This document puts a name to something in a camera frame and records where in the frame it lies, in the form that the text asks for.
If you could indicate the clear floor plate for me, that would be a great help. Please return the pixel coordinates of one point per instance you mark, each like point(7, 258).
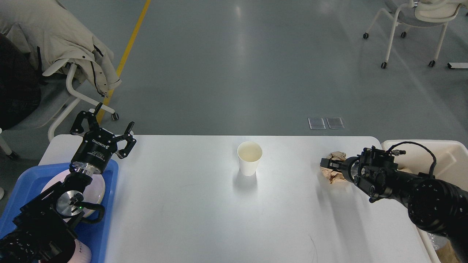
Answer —
point(335, 123)
point(316, 124)

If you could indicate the white paper cup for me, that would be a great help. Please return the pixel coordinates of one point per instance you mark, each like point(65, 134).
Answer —
point(249, 154)

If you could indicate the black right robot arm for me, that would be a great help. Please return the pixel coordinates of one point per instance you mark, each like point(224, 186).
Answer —
point(434, 206)

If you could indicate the cream plastic bin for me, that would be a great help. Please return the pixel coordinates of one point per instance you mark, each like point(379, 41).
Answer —
point(413, 245)

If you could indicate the blue plastic tray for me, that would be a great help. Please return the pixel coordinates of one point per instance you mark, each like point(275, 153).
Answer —
point(30, 184)

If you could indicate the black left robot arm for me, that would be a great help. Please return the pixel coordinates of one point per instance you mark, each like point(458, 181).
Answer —
point(45, 227)

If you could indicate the clear floor plate right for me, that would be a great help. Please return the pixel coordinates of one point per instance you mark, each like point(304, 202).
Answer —
point(335, 123)

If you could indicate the white table leg base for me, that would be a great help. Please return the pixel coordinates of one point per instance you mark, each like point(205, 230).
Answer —
point(457, 65)

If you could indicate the clear floor plate left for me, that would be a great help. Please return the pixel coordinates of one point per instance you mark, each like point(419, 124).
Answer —
point(316, 124)

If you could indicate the white office chair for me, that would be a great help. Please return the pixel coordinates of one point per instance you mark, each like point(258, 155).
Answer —
point(58, 98)

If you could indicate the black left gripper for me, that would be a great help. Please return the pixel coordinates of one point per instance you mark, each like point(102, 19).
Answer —
point(95, 149)

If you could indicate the white chair with castors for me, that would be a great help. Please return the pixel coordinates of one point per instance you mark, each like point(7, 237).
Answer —
point(417, 14)

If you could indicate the person in dark clothes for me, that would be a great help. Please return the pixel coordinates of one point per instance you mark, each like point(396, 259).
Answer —
point(20, 94)

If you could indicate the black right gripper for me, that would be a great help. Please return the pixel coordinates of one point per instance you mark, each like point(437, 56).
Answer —
point(349, 167)

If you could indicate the pink plate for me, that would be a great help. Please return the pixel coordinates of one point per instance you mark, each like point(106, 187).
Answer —
point(93, 193)

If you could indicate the aluminium foil tray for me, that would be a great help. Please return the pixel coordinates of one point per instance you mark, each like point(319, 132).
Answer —
point(438, 242)

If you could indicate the brown paper ball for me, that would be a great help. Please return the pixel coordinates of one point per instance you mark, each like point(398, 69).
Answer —
point(331, 175)

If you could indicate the beige jacket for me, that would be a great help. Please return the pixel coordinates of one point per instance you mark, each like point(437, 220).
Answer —
point(46, 32)

